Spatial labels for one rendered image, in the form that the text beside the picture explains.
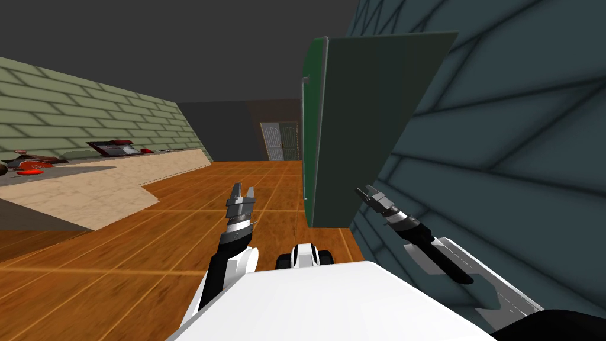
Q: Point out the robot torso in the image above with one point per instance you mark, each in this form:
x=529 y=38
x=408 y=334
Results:
x=326 y=303

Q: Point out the red brown box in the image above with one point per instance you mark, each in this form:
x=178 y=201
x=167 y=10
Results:
x=35 y=163

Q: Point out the dark flat appliance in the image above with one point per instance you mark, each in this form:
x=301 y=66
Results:
x=113 y=148

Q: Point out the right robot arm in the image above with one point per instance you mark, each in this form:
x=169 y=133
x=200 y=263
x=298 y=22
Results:
x=435 y=251

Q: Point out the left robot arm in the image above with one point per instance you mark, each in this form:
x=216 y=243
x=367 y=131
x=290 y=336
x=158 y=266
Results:
x=222 y=270

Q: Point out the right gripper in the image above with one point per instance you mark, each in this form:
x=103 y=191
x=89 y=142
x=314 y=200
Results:
x=384 y=203

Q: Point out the red flat dish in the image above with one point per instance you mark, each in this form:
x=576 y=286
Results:
x=30 y=172

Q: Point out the green door leaf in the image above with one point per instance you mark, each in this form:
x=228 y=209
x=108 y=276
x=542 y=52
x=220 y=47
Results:
x=374 y=132

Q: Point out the white double door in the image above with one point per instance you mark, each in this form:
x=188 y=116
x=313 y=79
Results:
x=280 y=141

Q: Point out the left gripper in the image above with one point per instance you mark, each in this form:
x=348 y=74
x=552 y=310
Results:
x=240 y=208

